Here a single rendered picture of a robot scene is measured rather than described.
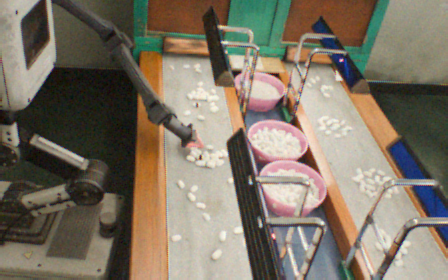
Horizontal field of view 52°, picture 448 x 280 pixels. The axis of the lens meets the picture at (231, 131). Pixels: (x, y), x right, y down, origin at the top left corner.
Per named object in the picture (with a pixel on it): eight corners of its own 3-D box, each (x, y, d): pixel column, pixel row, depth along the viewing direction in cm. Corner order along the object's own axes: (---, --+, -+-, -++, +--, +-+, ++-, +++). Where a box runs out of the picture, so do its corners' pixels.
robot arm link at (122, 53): (100, 46, 191) (119, 29, 190) (108, 51, 197) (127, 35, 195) (148, 124, 175) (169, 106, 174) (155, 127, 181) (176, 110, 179)
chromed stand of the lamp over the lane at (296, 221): (233, 325, 138) (260, 226, 112) (225, 269, 154) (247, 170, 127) (293, 322, 142) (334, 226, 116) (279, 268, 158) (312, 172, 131)
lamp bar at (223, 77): (214, 86, 176) (217, 70, 172) (201, 18, 224) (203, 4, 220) (235, 88, 177) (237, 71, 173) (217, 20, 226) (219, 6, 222)
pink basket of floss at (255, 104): (261, 121, 226) (265, 105, 221) (221, 97, 238) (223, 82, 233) (291, 103, 244) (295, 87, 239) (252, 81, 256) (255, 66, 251)
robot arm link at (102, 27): (101, 38, 200) (118, 23, 199) (113, 59, 194) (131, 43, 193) (19, -19, 161) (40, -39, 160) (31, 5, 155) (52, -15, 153)
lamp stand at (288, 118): (287, 133, 222) (310, 50, 195) (278, 109, 237) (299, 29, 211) (324, 134, 226) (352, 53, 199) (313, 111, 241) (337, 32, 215)
